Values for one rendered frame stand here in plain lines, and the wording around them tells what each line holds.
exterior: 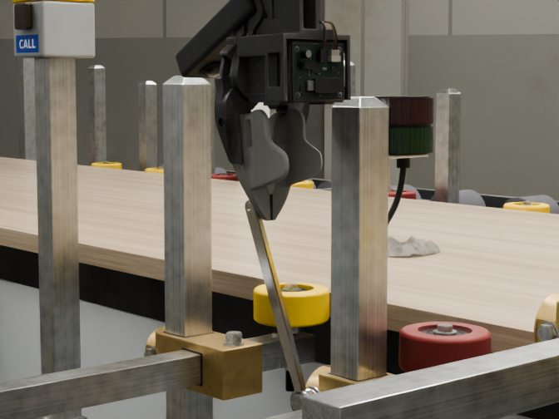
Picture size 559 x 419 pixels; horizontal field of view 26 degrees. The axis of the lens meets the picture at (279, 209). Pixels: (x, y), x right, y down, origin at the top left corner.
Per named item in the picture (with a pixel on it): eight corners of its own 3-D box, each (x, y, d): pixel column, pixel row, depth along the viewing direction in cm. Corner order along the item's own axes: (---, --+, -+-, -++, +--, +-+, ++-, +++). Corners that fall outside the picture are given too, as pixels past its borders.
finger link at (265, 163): (277, 226, 95) (274, 109, 94) (230, 222, 100) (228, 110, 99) (307, 223, 97) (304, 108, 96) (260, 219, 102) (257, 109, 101)
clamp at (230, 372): (218, 402, 116) (218, 351, 116) (140, 377, 126) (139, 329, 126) (268, 391, 120) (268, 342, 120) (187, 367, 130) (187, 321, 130)
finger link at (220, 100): (227, 165, 97) (224, 55, 97) (215, 164, 98) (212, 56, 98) (272, 162, 100) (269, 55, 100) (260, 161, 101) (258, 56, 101)
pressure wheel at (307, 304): (328, 400, 125) (329, 290, 124) (251, 400, 125) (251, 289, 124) (328, 381, 133) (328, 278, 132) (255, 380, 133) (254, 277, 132)
